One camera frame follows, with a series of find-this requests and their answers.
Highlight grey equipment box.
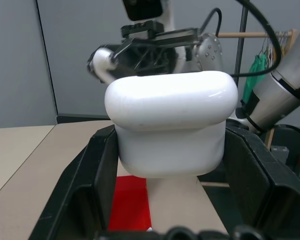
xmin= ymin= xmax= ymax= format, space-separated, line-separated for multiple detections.
xmin=269 ymin=145 xmax=291 ymax=156

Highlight wooden clothes rack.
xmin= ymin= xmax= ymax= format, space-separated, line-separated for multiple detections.
xmin=201 ymin=28 xmax=299 ymax=189

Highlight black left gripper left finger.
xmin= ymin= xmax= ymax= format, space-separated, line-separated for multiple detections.
xmin=28 ymin=124 xmax=121 ymax=240

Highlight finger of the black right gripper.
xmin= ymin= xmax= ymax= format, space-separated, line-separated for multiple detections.
xmin=110 ymin=37 xmax=141 ymax=63
xmin=114 ymin=46 xmax=178 ymax=77

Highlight green garment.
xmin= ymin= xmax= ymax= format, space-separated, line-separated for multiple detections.
xmin=240 ymin=53 xmax=269 ymax=101

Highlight metal wire hangers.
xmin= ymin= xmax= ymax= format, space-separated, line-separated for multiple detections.
xmin=259 ymin=31 xmax=291 ymax=62

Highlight red flat sheet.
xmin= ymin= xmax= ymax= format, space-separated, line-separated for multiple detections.
xmin=107 ymin=175 xmax=153 ymax=232

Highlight thin black cable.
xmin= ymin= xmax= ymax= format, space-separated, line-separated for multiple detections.
xmin=200 ymin=7 xmax=223 ymax=38

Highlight dark metal stand pole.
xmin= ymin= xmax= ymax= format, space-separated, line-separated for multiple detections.
xmin=233 ymin=0 xmax=249 ymax=87

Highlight white earbud charging case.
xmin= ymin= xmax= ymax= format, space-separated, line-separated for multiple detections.
xmin=104 ymin=70 xmax=239 ymax=179

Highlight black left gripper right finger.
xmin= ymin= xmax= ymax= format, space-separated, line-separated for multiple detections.
xmin=222 ymin=126 xmax=300 ymax=240

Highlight thick black cable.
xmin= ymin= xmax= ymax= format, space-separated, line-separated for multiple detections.
xmin=229 ymin=0 xmax=283 ymax=79

